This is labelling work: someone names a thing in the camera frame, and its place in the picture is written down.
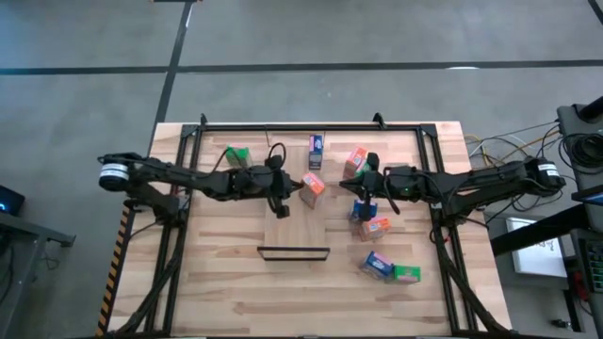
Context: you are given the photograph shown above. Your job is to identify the black device with blue light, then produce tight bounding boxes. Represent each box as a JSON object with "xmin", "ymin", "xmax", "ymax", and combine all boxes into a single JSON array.
[{"xmin": 0, "ymin": 184, "xmax": 26, "ymax": 217}]

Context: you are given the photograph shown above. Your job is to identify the gray metal cart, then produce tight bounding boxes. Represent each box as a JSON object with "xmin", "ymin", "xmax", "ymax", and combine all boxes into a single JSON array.
[{"xmin": 0, "ymin": 209, "xmax": 76, "ymax": 339}]

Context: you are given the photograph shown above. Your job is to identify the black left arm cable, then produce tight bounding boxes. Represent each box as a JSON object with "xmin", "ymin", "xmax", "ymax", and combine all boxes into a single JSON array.
[{"xmin": 266, "ymin": 141, "xmax": 288, "ymax": 167}]

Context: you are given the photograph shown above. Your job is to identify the black coiled cable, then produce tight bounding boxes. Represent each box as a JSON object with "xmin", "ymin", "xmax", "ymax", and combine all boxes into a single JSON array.
[{"xmin": 560, "ymin": 133, "xmax": 603, "ymax": 169}]

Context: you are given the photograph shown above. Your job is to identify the orange Mini Wheats cereal box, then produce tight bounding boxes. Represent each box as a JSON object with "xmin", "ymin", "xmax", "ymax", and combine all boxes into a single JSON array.
[
  {"xmin": 342, "ymin": 145, "xmax": 369, "ymax": 180},
  {"xmin": 298, "ymin": 171, "xmax": 327, "ymax": 210},
  {"xmin": 357, "ymin": 215, "xmax": 393, "ymax": 243}
]

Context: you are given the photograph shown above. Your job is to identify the black metal beam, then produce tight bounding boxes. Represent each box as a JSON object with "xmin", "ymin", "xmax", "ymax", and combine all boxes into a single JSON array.
[{"xmin": 489, "ymin": 202, "xmax": 603, "ymax": 258}]

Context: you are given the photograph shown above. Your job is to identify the wooden shelf with black frame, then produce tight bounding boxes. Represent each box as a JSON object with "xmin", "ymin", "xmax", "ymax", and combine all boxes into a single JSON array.
[{"xmin": 256, "ymin": 124, "xmax": 332, "ymax": 263}]

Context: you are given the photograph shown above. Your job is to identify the white board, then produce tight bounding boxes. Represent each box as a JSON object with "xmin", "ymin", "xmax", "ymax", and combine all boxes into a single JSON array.
[{"xmin": 506, "ymin": 217, "xmax": 569, "ymax": 279}]

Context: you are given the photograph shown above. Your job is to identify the black monitor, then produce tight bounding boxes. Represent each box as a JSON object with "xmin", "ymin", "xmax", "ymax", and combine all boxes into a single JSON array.
[{"xmin": 570, "ymin": 184, "xmax": 603, "ymax": 208}]

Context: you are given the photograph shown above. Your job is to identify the black aluminium table frame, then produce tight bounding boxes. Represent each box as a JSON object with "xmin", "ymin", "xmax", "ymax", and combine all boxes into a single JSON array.
[{"xmin": 106, "ymin": 112, "xmax": 513, "ymax": 339}]

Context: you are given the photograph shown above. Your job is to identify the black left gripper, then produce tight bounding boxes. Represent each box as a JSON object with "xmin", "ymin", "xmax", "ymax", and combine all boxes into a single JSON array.
[{"xmin": 235, "ymin": 157, "xmax": 303, "ymax": 220}]

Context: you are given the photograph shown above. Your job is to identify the black control panel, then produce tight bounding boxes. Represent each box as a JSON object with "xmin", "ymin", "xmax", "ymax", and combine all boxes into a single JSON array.
[{"xmin": 577, "ymin": 234, "xmax": 603, "ymax": 296}]

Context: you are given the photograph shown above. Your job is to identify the yellow black hazard strip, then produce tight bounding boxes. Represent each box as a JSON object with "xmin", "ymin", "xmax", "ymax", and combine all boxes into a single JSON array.
[{"xmin": 95, "ymin": 204, "xmax": 131, "ymax": 338}]

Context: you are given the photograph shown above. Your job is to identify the yellow cable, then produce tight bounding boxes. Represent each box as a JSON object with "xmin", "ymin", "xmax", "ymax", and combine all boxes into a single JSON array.
[{"xmin": 470, "ymin": 129, "xmax": 562, "ymax": 164}]

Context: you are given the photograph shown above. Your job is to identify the blue Frosted Flakes cereal box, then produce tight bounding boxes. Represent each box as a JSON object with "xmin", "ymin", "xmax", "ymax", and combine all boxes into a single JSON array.
[
  {"xmin": 360, "ymin": 250, "xmax": 396, "ymax": 282},
  {"xmin": 348, "ymin": 197, "xmax": 380, "ymax": 223},
  {"xmin": 308, "ymin": 134, "xmax": 325, "ymax": 170}
]

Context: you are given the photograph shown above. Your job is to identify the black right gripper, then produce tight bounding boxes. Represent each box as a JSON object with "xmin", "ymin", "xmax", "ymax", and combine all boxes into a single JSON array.
[{"xmin": 339, "ymin": 153, "xmax": 425, "ymax": 221}]

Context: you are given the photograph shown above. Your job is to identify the gray equipment stand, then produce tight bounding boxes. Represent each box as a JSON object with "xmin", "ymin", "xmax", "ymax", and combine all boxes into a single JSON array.
[{"xmin": 555, "ymin": 96, "xmax": 603, "ymax": 189}]

